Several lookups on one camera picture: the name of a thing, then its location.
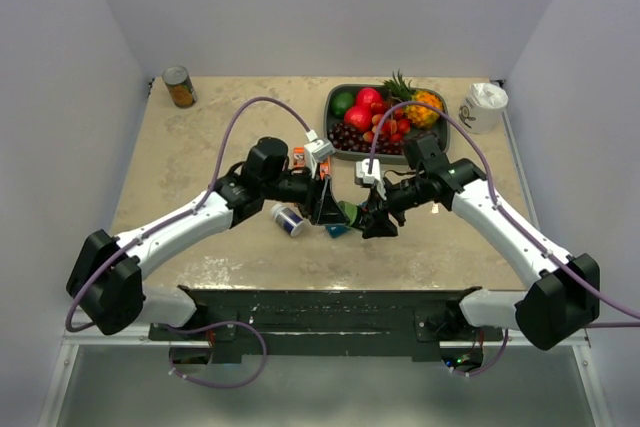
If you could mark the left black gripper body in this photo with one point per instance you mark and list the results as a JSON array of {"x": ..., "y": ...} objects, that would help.
[{"x": 300, "y": 189}]

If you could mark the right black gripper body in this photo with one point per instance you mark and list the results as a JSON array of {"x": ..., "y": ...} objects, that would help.
[{"x": 404, "y": 195}]

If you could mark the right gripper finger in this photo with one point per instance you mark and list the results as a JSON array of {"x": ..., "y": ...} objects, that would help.
[
  {"x": 374, "y": 204},
  {"x": 378, "y": 225}
]

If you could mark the teal weekly pill organizer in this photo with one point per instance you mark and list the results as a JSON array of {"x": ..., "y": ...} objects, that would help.
[{"x": 336, "y": 231}]

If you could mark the green pill bottle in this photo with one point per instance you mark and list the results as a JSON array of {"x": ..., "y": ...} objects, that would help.
[{"x": 357, "y": 214}]

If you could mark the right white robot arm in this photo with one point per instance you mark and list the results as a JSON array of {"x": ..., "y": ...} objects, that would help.
[{"x": 560, "y": 295}]

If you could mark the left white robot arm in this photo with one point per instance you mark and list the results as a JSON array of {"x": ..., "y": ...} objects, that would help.
[{"x": 106, "y": 282}]

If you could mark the white blue pill bottle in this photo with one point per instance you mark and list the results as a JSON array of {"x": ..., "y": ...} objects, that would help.
[{"x": 286, "y": 219}]

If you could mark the orange cardboard box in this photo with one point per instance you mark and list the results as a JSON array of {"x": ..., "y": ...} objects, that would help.
[{"x": 300, "y": 162}]

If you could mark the dark grape bunch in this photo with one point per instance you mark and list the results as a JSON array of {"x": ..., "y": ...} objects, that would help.
[{"x": 348, "y": 139}]

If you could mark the red cherry cluster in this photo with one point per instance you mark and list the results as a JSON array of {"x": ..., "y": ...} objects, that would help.
[{"x": 394, "y": 129}]

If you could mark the small pineapple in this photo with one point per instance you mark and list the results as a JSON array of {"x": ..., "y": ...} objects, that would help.
[{"x": 424, "y": 112}]

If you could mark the red apple lower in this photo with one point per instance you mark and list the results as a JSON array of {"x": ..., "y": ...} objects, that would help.
[{"x": 359, "y": 117}]

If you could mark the red apple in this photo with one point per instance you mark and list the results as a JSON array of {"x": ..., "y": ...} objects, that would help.
[
  {"x": 359, "y": 117},
  {"x": 370, "y": 98}
]

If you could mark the green lime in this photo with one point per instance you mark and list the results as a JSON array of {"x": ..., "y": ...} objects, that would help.
[{"x": 341, "y": 103}]

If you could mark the red apple upper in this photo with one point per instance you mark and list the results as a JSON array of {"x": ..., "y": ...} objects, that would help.
[{"x": 370, "y": 98}]

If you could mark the tin can yellow label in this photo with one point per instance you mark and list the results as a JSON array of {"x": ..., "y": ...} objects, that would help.
[{"x": 179, "y": 86}]

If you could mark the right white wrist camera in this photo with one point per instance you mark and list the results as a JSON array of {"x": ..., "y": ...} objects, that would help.
[{"x": 368, "y": 174}]

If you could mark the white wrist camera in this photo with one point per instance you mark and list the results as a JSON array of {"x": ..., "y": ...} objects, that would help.
[
  {"x": 317, "y": 154},
  {"x": 368, "y": 174}
]

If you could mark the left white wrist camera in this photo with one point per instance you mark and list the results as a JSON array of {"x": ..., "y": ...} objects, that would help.
[{"x": 317, "y": 154}]

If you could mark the aluminium rail frame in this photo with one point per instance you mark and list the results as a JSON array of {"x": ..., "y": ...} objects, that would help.
[{"x": 100, "y": 337}]

